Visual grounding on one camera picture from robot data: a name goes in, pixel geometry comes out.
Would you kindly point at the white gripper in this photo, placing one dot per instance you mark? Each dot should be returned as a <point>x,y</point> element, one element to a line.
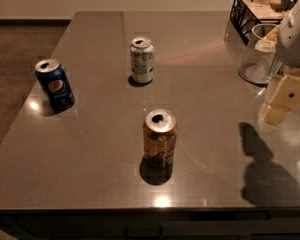
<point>296,42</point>

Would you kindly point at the orange soda can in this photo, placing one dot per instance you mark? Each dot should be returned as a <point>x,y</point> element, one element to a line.
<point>160,131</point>

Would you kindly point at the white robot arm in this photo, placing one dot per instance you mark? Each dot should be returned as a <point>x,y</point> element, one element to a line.
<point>283,91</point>

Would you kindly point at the white green soda can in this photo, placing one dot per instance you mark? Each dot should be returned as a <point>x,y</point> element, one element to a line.
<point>142,59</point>

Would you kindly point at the blue pepsi can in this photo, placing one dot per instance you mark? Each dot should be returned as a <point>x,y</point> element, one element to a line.
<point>53,80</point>

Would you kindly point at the clear glass jar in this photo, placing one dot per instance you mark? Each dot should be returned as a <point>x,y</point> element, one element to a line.
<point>260,64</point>

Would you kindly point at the brown napkins in basket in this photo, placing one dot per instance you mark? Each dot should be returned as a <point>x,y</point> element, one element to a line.
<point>259,11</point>

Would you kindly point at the black wire basket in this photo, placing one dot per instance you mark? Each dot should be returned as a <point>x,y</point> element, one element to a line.
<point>236,15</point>

